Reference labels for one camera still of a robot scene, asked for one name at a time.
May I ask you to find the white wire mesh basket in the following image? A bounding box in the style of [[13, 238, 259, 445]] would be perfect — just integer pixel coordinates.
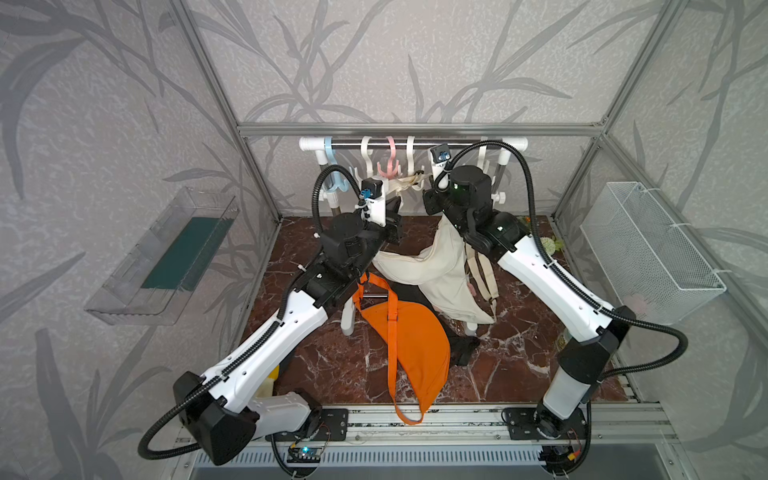
[[580, 182, 727, 325]]

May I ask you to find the white plastic hook left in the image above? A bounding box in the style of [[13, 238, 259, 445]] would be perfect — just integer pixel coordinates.
[[353, 136, 384, 183]]

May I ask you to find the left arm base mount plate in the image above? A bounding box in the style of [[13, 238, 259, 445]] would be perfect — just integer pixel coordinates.
[[296, 408, 349, 442]]

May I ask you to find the aluminium front rail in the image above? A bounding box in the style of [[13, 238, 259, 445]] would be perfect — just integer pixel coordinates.
[[173, 403, 679, 448]]

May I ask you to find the white plastic hook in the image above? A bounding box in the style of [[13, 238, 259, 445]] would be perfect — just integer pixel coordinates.
[[398, 136, 425, 191], [353, 136, 384, 183], [476, 145, 492, 175]]

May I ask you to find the pink plastic hook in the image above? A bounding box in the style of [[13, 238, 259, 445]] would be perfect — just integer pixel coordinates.
[[377, 136, 402, 179]]

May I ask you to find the orange crescent bag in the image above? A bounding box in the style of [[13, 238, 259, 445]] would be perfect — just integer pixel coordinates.
[[352, 273, 451, 426]]

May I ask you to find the clear acrylic wall shelf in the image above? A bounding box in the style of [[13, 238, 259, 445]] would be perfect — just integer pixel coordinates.
[[85, 187, 240, 326]]

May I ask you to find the cream crescent bag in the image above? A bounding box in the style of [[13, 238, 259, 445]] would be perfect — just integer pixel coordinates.
[[373, 216, 496, 326]]

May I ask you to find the pink item in basket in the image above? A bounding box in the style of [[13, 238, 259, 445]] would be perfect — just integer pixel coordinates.
[[622, 293, 650, 319]]

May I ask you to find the cream bag with brown-striped strap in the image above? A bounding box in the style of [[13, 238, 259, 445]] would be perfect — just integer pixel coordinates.
[[465, 244, 499, 319]]

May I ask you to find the black bag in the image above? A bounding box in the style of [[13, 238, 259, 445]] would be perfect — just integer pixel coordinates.
[[389, 281, 481, 367]]

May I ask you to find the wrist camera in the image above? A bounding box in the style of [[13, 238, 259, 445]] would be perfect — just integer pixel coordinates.
[[429, 143, 452, 190], [360, 177, 388, 227]]

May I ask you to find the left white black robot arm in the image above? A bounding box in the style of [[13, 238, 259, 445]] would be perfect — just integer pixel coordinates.
[[137, 165, 401, 465]]

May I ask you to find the white and steel clothes rack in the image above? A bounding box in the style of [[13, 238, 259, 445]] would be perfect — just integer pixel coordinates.
[[299, 136, 511, 336]]

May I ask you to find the white plastic hook middle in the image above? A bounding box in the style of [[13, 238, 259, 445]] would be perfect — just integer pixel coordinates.
[[398, 136, 425, 191]]

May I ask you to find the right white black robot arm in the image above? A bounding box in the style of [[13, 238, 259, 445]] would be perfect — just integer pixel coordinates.
[[424, 140, 688, 439]]

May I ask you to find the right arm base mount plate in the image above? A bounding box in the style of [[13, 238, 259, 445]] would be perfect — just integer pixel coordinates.
[[501, 406, 587, 441]]

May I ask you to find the yellow black work glove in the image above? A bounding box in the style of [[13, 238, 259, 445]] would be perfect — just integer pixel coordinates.
[[255, 366, 280, 398]]

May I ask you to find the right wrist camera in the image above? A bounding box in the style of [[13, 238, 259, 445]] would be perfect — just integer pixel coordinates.
[[429, 143, 452, 190]]

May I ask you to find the white plastic hook right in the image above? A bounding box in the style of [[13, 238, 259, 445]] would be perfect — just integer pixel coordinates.
[[476, 145, 492, 175]]

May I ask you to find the blue plastic hook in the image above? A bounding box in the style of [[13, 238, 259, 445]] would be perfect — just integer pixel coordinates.
[[319, 136, 355, 194]]

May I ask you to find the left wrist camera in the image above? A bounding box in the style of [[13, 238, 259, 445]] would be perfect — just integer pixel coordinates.
[[360, 177, 388, 227]]

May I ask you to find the white pot with artificial plant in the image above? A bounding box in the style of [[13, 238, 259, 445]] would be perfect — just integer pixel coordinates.
[[536, 215, 565, 256]]

